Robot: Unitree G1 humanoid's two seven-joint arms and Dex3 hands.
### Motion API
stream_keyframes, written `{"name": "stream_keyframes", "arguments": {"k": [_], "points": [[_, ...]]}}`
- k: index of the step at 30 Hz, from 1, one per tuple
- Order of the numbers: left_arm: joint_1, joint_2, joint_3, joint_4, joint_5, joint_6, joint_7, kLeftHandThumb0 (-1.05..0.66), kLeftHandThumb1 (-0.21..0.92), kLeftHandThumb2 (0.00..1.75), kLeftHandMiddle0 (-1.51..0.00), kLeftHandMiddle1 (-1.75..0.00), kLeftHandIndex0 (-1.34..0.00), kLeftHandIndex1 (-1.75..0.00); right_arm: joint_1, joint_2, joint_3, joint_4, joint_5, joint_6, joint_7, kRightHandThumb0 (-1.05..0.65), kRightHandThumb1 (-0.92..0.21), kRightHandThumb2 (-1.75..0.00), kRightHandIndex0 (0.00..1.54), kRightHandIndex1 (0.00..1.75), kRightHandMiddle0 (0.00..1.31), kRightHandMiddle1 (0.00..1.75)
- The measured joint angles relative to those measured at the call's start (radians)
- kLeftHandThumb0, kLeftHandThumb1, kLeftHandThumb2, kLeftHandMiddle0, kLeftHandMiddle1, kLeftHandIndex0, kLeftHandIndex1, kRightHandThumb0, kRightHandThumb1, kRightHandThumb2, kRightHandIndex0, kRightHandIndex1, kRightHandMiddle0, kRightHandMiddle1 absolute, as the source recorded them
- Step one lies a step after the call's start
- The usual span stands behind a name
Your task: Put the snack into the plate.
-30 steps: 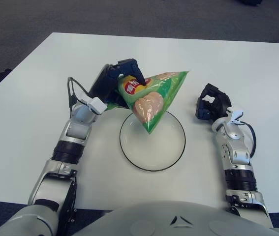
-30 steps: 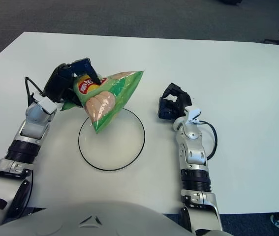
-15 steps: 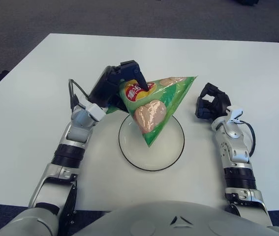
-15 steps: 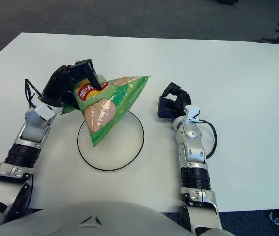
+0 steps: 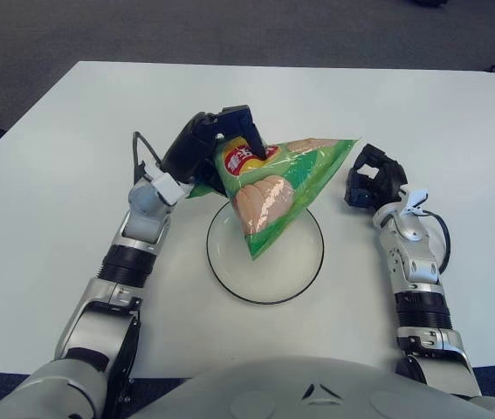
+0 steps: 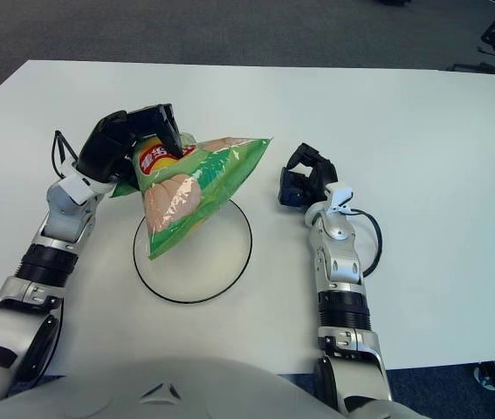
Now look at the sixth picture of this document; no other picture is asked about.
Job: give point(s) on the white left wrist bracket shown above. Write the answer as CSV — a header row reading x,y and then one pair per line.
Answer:
x,y
79,187

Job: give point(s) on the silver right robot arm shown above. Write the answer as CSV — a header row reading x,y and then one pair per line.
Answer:
x,y
338,257

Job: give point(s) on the green potato chips bag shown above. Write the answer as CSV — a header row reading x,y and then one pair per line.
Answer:
x,y
186,196

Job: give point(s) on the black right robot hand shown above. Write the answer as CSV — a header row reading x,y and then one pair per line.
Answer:
x,y
323,174

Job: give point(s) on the grey robot torso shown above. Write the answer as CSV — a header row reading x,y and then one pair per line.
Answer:
x,y
164,388

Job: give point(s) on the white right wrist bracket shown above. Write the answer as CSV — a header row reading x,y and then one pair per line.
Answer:
x,y
341,194

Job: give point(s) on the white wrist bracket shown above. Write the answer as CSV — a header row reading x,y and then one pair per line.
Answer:
x,y
341,194
79,187

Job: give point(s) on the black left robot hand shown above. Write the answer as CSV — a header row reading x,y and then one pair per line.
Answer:
x,y
103,148

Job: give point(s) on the white plate black rim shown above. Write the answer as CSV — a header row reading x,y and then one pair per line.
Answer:
x,y
221,262

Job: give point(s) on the grey caster wheel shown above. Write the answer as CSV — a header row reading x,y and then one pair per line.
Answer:
x,y
485,379

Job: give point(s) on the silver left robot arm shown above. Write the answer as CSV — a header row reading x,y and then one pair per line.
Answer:
x,y
50,262

